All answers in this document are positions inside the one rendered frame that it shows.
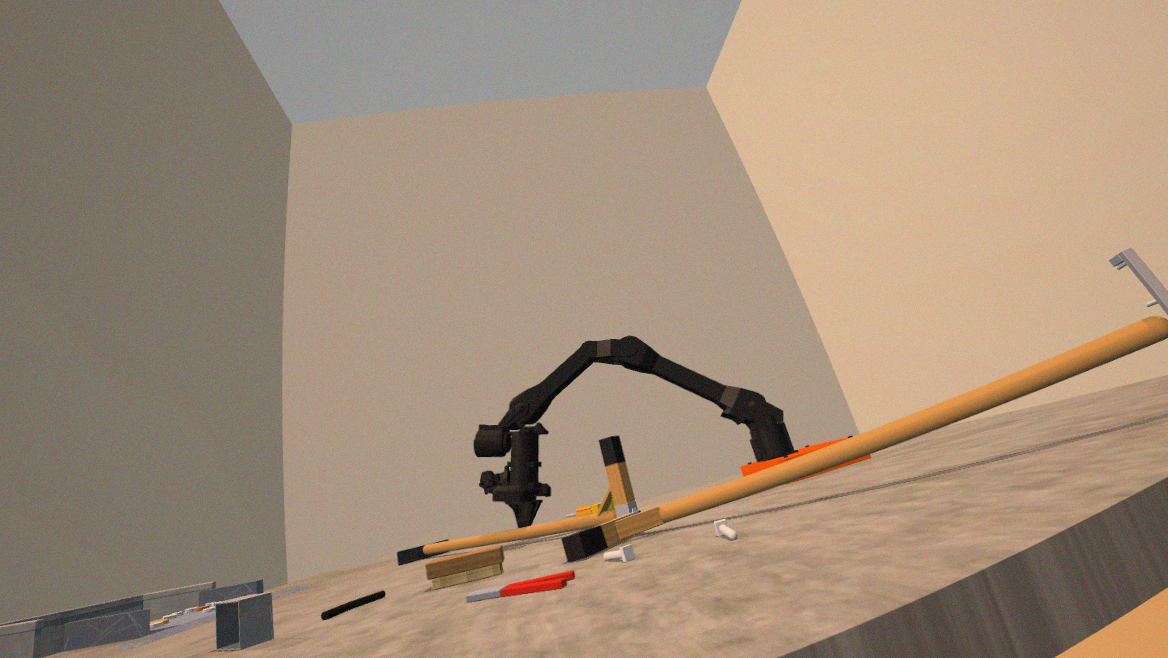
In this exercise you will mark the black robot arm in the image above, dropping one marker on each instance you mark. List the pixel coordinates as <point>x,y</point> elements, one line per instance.
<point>769,440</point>

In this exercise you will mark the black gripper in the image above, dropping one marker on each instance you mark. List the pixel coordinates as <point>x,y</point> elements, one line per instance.
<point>523,488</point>

